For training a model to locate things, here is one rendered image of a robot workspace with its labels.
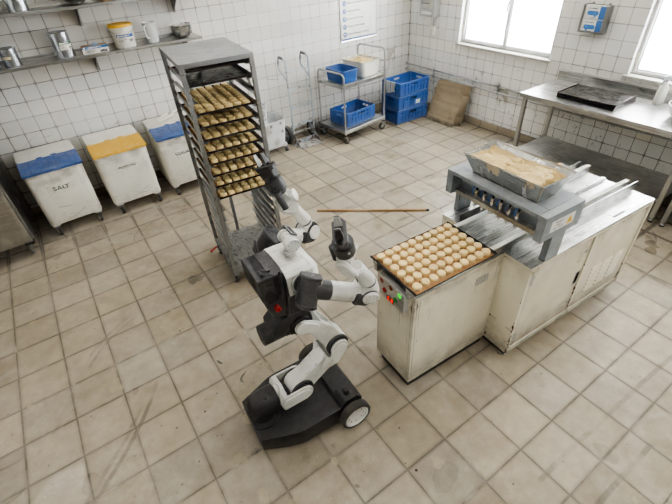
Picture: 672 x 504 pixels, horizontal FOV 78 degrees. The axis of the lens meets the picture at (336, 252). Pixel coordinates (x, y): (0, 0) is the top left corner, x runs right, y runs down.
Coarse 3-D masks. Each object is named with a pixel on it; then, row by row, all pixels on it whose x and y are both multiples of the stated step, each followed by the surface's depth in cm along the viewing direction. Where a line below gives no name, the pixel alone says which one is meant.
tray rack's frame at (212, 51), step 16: (160, 48) 290; (176, 48) 287; (192, 48) 285; (208, 48) 282; (224, 48) 279; (240, 48) 276; (176, 64) 252; (192, 64) 252; (208, 64) 257; (176, 96) 313; (192, 160) 345; (208, 208) 375; (256, 224) 410; (240, 240) 390; (256, 240) 388; (224, 256) 374; (240, 256) 370; (240, 272) 354
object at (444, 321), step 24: (480, 264) 239; (456, 288) 237; (480, 288) 253; (384, 312) 257; (408, 312) 231; (432, 312) 237; (456, 312) 252; (480, 312) 270; (384, 336) 270; (408, 336) 242; (432, 336) 252; (456, 336) 270; (480, 336) 291; (408, 360) 254; (432, 360) 269; (408, 384) 275
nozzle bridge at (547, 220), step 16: (448, 176) 264; (464, 176) 253; (480, 176) 252; (464, 192) 263; (480, 192) 257; (496, 192) 236; (512, 192) 235; (560, 192) 232; (496, 208) 247; (512, 208) 240; (528, 208) 221; (544, 208) 220; (560, 208) 220; (576, 208) 224; (528, 224) 232; (544, 224) 215; (560, 224) 223; (544, 240) 223; (560, 240) 234; (544, 256) 235
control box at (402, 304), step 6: (378, 276) 240; (384, 276) 236; (378, 282) 243; (384, 282) 236; (390, 282) 231; (396, 288) 227; (402, 288) 227; (384, 294) 242; (390, 294) 235; (396, 294) 229; (402, 294) 224; (390, 300) 237; (402, 300) 226; (408, 300) 226; (396, 306) 234; (402, 306) 228; (402, 312) 231
